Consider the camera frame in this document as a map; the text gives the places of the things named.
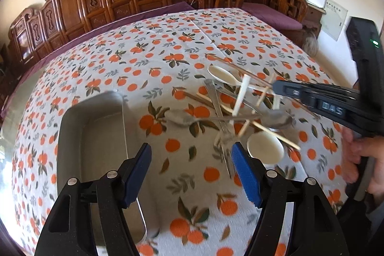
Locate light wooden chopstick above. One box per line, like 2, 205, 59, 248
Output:
206, 54, 319, 119

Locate purple seat cushion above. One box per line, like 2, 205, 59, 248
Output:
241, 3, 303, 31

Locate white spoon handle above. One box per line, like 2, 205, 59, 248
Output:
232, 74, 251, 116

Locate wooden side cabinet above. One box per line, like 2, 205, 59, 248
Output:
301, 3, 326, 32

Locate orange print tablecloth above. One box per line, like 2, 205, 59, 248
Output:
1, 8, 333, 255

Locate metal rectangular tray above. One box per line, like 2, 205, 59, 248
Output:
56, 89, 148, 244

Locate large white plastic ladle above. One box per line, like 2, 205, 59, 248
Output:
245, 93, 285, 165

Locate white plastic spoon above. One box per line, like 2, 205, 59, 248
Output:
208, 65, 275, 95

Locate brown wooden chopstick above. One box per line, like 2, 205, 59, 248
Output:
183, 91, 301, 151

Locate person's right hand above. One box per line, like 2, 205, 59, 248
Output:
341, 127, 384, 206

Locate metal fork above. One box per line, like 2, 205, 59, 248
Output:
204, 79, 235, 178

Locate white wall panel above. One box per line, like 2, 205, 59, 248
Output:
321, 0, 348, 41

